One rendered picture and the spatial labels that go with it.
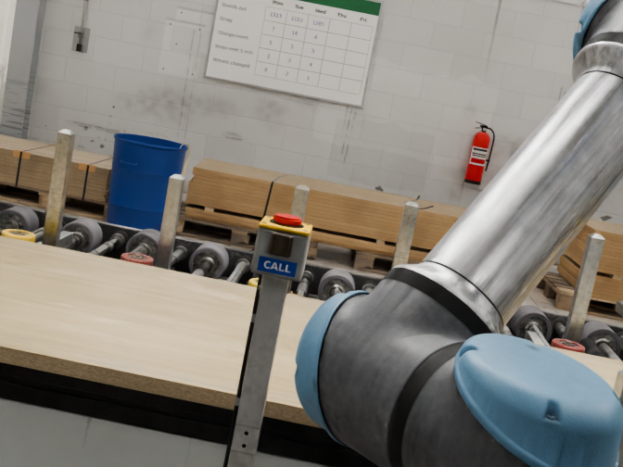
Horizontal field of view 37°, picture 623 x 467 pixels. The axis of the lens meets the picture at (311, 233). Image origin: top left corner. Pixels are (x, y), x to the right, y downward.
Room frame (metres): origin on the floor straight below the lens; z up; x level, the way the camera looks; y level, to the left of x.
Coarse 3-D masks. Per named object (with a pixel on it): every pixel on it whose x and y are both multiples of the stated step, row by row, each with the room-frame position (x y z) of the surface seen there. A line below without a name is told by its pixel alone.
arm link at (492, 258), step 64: (576, 64) 0.87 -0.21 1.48; (576, 128) 0.79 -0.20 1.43; (512, 192) 0.76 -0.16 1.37; (576, 192) 0.77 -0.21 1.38; (448, 256) 0.74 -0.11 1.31; (512, 256) 0.73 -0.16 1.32; (320, 320) 0.72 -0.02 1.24; (384, 320) 0.69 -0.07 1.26; (448, 320) 0.69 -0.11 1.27; (320, 384) 0.69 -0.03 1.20; (384, 384) 0.64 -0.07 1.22; (384, 448) 0.63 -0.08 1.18
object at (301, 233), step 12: (264, 216) 1.30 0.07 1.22; (264, 228) 1.23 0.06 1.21; (276, 228) 1.23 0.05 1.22; (288, 228) 1.23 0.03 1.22; (300, 228) 1.25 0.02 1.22; (264, 240) 1.23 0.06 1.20; (300, 240) 1.23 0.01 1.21; (264, 252) 1.23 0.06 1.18; (300, 252) 1.23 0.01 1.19; (252, 264) 1.23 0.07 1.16; (300, 264) 1.23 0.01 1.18; (276, 276) 1.23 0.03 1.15; (288, 276) 1.23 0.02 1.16; (300, 276) 1.23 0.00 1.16
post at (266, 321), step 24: (264, 288) 1.25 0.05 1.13; (264, 312) 1.25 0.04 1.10; (264, 336) 1.25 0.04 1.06; (264, 360) 1.25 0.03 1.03; (240, 384) 1.26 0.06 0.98; (264, 384) 1.25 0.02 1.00; (240, 408) 1.25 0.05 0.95; (264, 408) 1.27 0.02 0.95; (240, 432) 1.25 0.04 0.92; (240, 456) 1.25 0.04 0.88
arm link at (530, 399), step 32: (448, 352) 0.65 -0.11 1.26; (480, 352) 0.61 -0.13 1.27; (512, 352) 0.62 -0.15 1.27; (544, 352) 0.64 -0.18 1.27; (416, 384) 0.63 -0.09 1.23; (448, 384) 0.62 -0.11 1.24; (480, 384) 0.58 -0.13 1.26; (512, 384) 0.57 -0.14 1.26; (544, 384) 0.58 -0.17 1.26; (576, 384) 0.60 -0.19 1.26; (608, 384) 0.62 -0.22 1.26; (416, 416) 0.61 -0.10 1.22; (448, 416) 0.60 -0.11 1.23; (480, 416) 0.57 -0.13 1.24; (512, 416) 0.56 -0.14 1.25; (544, 416) 0.56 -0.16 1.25; (576, 416) 0.56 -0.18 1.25; (608, 416) 0.57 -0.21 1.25; (416, 448) 0.61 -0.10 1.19; (448, 448) 0.59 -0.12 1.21; (480, 448) 0.57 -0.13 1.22; (512, 448) 0.55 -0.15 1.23; (544, 448) 0.55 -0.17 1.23; (576, 448) 0.55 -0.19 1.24; (608, 448) 0.57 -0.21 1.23
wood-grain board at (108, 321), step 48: (0, 240) 2.15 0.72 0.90; (0, 288) 1.77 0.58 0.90; (48, 288) 1.83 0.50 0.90; (96, 288) 1.90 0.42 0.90; (144, 288) 1.97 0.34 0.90; (192, 288) 2.05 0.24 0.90; (240, 288) 2.14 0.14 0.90; (0, 336) 1.49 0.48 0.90; (48, 336) 1.54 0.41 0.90; (96, 336) 1.59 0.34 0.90; (144, 336) 1.64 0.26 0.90; (192, 336) 1.70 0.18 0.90; (240, 336) 1.76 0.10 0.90; (288, 336) 1.82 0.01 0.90; (144, 384) 1.44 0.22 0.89; (192, 384) 1.45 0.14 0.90; (288, 384) 1.54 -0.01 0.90
